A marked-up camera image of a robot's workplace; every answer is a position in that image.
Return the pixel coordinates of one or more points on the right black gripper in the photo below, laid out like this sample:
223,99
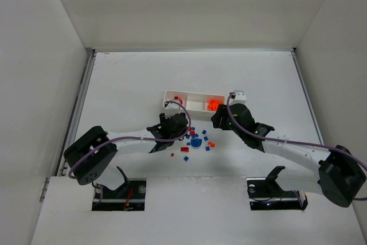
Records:
219,117

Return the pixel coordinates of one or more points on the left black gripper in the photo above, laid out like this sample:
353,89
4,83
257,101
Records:
180,123

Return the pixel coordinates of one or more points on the large orange round lego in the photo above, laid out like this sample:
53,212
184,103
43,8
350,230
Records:
214,104

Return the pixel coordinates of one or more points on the white three-compartment tray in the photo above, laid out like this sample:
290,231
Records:
195,103

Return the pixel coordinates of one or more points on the large blue round lego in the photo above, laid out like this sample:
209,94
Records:
196,143

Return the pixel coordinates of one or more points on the large red round lego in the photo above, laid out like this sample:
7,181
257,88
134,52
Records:
178,99

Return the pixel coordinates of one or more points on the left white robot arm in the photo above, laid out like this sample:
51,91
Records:
89,158

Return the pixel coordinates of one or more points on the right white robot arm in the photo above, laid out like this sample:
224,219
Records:
334,171

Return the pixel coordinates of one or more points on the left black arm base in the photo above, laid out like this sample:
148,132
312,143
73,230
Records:
129,196

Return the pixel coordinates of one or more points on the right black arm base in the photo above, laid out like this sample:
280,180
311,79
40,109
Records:
265,194

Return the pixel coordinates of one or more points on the red flat lego brick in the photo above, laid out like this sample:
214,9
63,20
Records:
184,149

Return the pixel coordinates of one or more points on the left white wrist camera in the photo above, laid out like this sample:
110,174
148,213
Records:
171,107

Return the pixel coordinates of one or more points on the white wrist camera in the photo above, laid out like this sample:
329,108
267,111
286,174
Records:
238,97
171,107

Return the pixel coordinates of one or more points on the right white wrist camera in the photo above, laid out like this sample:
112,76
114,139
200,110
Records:
238,97

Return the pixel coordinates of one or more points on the right metal rail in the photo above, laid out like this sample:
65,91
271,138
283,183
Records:
307,96

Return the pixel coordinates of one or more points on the metal rail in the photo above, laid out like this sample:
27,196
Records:
76,110
307,96

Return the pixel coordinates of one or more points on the left metal rail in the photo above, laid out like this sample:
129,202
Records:
76,110

